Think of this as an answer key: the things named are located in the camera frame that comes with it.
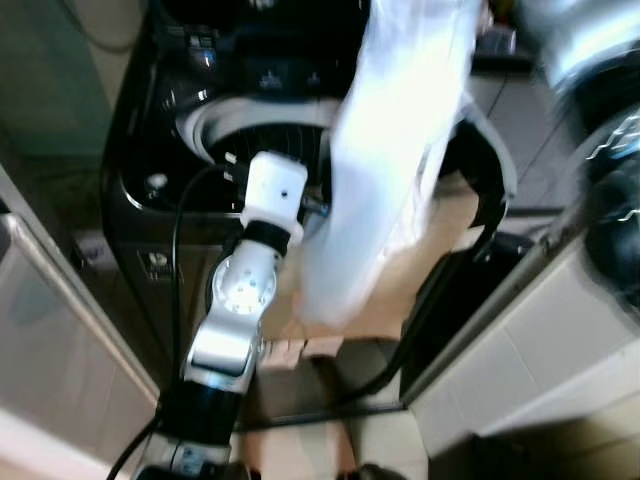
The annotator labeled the white cloth garment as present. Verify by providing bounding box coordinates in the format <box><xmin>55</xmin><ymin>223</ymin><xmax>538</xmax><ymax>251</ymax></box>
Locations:
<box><xmin>298</xmin><ymin>0</ymin><xmax>493</xmax><ymax>329</ymax></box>

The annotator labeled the black top-load washing machine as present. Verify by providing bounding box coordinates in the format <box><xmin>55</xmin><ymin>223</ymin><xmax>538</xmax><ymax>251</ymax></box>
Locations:
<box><xmin>100</xmin><ymin>0</ymin><xmax>521</xmax><ymax>406</ymax></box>

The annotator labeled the brown cardboard box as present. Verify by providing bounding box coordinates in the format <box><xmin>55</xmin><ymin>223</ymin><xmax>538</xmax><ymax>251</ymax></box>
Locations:
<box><xmin>265</xmin><ymin>178</ymin><xmax>483</xmax><ymax>343</ymax></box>

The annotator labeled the white tiled counter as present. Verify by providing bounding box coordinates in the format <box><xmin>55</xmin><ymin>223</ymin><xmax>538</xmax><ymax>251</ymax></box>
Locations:
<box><xmin>403</xmin><ymin>232</ymin><xmax>640</xmax><ymax>463</ymax></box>

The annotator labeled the white appliance with grey edge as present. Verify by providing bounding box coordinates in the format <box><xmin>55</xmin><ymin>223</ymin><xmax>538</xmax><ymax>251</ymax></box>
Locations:
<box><xmin>0</xmin><ymin>165</ymin><xmax>163</xmax><ymax>480</ymax></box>

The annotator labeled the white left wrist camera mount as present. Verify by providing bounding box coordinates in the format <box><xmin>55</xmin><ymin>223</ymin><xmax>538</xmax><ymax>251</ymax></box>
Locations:
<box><xmin>239</xmin><ymin>151</ymin><xmax>310</xmax><ymax>229</ymax></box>

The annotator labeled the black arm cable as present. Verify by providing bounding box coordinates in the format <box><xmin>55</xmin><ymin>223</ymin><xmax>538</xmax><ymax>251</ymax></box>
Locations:
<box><xmin>105</xmin><ymin>163</ymin><xmax>251</xmax><ymax>480</ymax></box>

